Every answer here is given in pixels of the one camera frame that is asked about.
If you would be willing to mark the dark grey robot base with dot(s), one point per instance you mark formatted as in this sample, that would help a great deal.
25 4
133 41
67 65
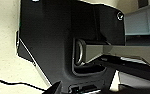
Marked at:
51 40

